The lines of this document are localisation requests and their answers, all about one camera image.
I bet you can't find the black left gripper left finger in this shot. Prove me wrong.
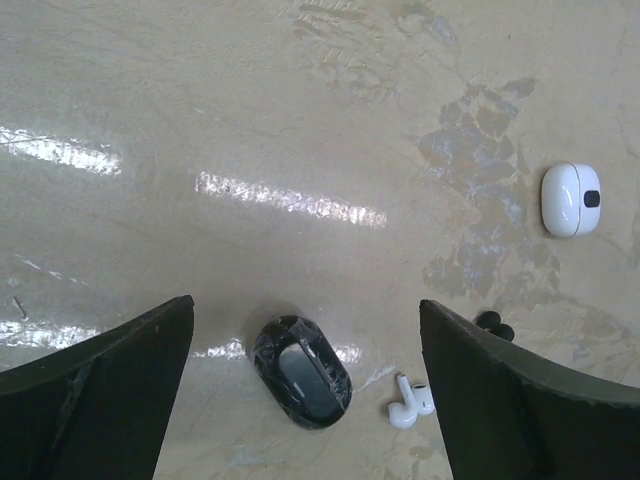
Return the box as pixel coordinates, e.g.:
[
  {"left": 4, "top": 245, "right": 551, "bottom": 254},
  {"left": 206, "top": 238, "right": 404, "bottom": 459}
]
[{"left": 1, "top": 295, "right": 194, "bottom": 479}]

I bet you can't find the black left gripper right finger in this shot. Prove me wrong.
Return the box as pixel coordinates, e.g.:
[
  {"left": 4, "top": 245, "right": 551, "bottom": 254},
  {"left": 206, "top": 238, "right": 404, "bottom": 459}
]
[{"left": 419, "top": 299, "right": 639, "bottom": 479}]

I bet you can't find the black earbud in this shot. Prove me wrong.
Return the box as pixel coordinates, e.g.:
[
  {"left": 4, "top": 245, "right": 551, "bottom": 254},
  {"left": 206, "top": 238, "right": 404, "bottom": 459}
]
[
  {"left": 475, "top": 311, "right": 501, "bottom": 330},
  {"left": 491, "top": 323, "right": 515, "bottom": 342}
]

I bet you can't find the black earbud charging case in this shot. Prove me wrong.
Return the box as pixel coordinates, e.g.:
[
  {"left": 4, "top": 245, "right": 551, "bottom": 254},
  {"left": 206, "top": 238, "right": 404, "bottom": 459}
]
[{"left": 251, "top": 315, "right": 353, "bottom": 430}]

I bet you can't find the white earbud charging case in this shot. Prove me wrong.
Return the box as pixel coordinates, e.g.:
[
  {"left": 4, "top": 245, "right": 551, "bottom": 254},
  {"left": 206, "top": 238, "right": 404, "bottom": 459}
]
[{"left": 541, "top": 163, "right": 602, "bottom": 239}]

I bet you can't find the white earbud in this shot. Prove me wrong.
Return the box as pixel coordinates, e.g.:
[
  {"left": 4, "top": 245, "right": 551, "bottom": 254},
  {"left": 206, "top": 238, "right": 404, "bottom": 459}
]
[
  {"left": 412, "top": 384, "right": 435, "bottom": 416},
  {"left": 387, "top": 374, "right": 418, "bottom": 429}
]

